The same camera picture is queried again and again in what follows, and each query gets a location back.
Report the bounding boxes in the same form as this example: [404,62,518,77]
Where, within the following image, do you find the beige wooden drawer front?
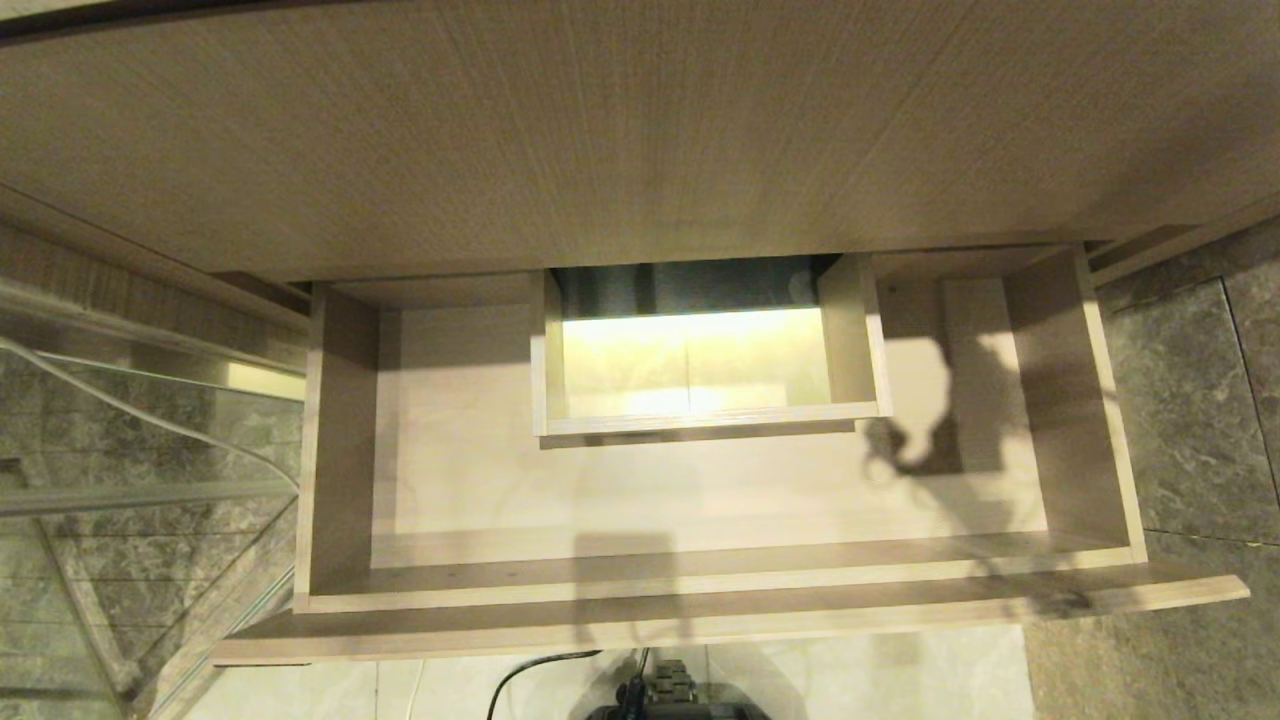
[210,245,1251,666]

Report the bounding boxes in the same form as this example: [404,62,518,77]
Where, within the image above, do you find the thin white cable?
[0,340,428,720]

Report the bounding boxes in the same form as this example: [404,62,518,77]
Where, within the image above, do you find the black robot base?
[580,658,771,720]

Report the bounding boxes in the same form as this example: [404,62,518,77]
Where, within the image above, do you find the framed glass shower door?
[0,285,306,720]

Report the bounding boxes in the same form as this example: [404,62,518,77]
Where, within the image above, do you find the beige wooden vanity cabinet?
[0,0,1280,336]

